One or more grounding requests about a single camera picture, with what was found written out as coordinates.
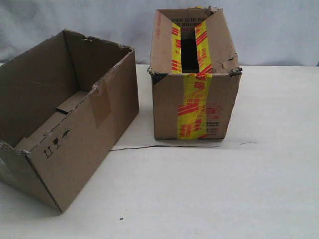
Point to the large open cardboard box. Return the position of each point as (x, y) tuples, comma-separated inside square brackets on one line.
[(63, 105)]

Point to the cardboard box with yellow tape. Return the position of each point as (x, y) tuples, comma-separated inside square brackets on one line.
[(195, 73)]

